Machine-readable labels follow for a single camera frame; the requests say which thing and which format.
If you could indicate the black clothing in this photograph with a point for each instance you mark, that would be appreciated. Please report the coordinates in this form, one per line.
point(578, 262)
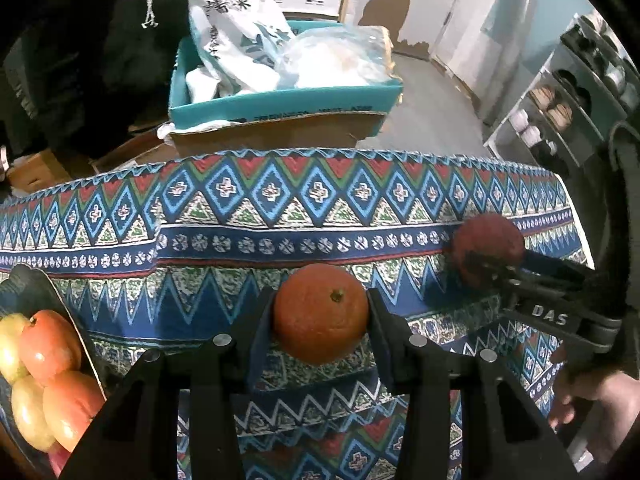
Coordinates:
point(75, 60)

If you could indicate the white printed plastic bag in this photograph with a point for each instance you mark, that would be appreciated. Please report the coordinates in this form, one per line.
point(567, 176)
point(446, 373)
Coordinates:
point(235, 20)

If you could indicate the pink red fruit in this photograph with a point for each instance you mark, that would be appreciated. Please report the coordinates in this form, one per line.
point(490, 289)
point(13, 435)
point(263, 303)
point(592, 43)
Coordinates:
point(59, 462)

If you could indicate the white shoe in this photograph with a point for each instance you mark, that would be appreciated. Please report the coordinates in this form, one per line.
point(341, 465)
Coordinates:
point(520, 120)
point(531, 136)

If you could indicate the small yellow pear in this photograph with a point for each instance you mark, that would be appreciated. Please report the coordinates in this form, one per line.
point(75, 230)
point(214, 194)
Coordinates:
point(30, 415)

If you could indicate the scalloped glass plate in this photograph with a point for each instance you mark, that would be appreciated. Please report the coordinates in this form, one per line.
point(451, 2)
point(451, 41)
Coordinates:
point(30, 290)

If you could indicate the teal cardboard box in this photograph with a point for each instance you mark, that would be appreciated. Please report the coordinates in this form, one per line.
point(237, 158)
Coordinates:
point(280, 102)

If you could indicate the clear plastic bag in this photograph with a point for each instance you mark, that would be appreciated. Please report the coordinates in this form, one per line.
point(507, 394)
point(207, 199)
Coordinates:
point(335, 60)

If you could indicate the white door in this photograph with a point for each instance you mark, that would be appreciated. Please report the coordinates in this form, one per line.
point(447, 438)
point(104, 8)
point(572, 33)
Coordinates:
point(480, 35)

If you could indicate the dark red fruit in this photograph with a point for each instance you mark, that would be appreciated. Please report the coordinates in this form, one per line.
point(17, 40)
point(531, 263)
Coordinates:
point(487, 240)

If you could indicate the orange red fruit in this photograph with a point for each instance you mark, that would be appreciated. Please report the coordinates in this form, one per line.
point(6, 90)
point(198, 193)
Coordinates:
point(70, 410)

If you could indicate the red apple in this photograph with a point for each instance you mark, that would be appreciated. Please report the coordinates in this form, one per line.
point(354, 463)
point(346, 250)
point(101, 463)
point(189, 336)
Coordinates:
point(50, 350)

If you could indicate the brown shoe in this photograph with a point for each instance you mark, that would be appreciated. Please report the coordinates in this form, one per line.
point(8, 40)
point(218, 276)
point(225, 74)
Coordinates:
point(559, 115)
point(542, 97)

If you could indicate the orange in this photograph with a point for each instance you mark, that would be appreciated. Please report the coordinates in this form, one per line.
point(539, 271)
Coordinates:
point(320, 320)

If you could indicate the blue patterned tablecloth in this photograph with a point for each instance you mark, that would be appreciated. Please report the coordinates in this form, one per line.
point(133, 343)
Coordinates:
point(300, 195)

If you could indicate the brown cardboard box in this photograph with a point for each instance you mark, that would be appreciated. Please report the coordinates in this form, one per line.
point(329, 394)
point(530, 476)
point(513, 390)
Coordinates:
point(135, 152)
point(275, 135)
point(40, 170)

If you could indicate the white crumpled paper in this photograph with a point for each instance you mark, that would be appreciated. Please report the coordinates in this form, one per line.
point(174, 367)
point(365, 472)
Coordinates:
point(175, 130)

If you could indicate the person's right hand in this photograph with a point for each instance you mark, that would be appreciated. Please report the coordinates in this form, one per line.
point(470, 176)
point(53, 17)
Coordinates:
point(605, 390)

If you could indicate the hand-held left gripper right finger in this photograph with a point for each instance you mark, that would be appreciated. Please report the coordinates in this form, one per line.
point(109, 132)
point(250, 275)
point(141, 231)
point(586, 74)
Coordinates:
point(382, 355)

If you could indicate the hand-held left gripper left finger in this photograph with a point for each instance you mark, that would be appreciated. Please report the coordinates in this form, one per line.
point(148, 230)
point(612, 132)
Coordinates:
point(260, 340)

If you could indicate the grey shoe rack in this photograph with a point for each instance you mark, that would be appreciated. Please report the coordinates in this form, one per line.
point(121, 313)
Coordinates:
point(590, 60)

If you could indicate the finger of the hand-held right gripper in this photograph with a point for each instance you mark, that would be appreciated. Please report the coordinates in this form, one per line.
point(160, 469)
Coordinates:
point(515, 282)
point(555, 266)

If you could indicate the large green pear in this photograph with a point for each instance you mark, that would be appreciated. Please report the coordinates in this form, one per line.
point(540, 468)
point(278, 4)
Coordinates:
point(10, 350)

